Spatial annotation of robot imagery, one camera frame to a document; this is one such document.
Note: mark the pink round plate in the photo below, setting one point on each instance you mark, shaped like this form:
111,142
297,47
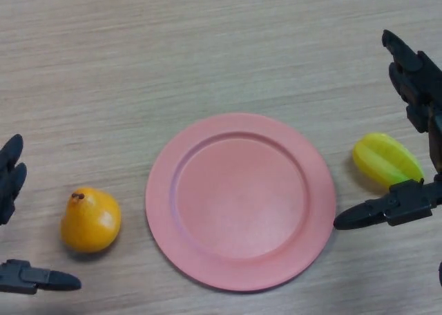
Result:
240,202

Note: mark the yellow green starfruit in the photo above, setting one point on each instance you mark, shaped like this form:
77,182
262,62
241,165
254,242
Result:
388,159

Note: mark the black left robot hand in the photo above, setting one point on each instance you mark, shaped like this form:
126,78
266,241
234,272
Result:
10,183

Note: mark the yellow orange pear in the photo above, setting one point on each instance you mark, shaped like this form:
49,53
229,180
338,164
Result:
91,221

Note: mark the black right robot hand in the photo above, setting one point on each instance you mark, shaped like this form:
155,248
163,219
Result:
418,83

